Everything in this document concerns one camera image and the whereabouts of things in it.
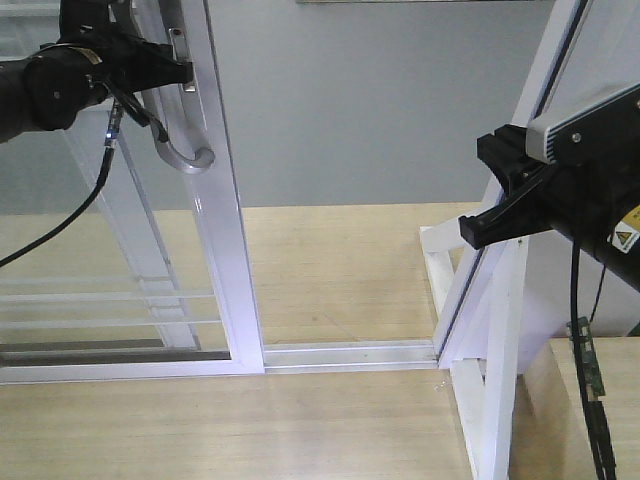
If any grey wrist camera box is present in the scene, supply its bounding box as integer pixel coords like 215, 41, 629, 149
525, 84, 639, 166

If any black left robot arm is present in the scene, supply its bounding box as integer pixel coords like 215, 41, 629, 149
1, 1, 194, 143

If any white framed sliding glass door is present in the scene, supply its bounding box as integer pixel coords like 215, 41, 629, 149
1, 1, 264, 384

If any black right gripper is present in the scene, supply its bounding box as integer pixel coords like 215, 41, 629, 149
458, 124, 639, 290

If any grey curved door handle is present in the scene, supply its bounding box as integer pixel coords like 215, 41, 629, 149
112, 1, 216, 174

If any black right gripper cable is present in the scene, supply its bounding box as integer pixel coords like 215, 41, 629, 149
569, 234, 621, 480

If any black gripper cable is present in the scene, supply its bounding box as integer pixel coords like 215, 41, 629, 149
0, 74, 171, 269
569, 234, 621, 480

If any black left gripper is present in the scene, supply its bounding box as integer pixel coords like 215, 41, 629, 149
23, 1, 194, 130

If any aluminium floor door track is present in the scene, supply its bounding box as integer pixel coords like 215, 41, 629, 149
263, 340, 438, 374

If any white door frame post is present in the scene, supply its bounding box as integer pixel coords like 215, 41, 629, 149
432, 0, 640, 369

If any light wooden platform box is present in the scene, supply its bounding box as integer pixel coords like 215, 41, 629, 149
509, 337, 639, 479

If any white wooden support brace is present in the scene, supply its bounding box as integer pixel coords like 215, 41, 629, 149
420, 220, 528, 479

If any green circuit board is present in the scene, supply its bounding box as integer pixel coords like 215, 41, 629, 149
566, 317, 606, 402

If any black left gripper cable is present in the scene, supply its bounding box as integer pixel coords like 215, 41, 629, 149
0, 74, 171, 269

